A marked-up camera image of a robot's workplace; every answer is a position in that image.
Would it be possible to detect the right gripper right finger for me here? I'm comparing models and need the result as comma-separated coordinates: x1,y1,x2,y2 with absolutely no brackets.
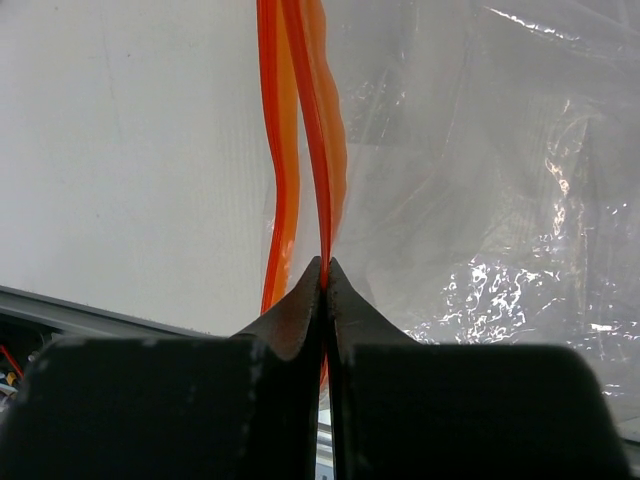
325,261,632,479

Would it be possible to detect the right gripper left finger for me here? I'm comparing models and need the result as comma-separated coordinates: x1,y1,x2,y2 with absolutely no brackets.
1,260,320,479

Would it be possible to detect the clear zip top bag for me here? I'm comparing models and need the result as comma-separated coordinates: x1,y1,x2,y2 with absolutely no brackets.
256,1,639,417

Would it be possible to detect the aluminium mounting rail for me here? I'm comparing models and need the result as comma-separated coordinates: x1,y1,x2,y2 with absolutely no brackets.
1,286,212,338

